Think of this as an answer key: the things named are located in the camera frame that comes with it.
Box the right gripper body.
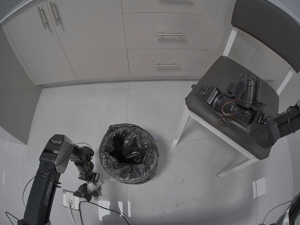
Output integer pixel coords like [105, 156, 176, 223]
[203, 86, 238, 115]

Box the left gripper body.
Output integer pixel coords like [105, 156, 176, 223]
[78, 171, 101, 185]

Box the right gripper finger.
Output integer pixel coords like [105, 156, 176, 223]
[191, 84, 210, 96]

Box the white plastic wrapper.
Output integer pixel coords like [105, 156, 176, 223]
[87, 181, 105, 197]

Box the black plastic bag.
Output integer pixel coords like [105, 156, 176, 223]
[99, 124, 159, 185]

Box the crumpled black plastic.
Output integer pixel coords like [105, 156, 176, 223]
[73, 183, 99, 201]

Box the white chair with grey seat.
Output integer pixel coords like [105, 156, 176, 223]
[172, 0, 300, 178]

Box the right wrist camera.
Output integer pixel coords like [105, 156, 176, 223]
[226, 83, 238, 98]

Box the black cable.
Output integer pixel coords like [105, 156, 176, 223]
[78, 200, 130, 225]
[263, 201, 292, 225]

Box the white power cable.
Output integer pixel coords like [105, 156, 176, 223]
[66, 199, 76, 225]

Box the beige cabinet with metal handles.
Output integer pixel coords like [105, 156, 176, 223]
[0, 0, 292, 88]

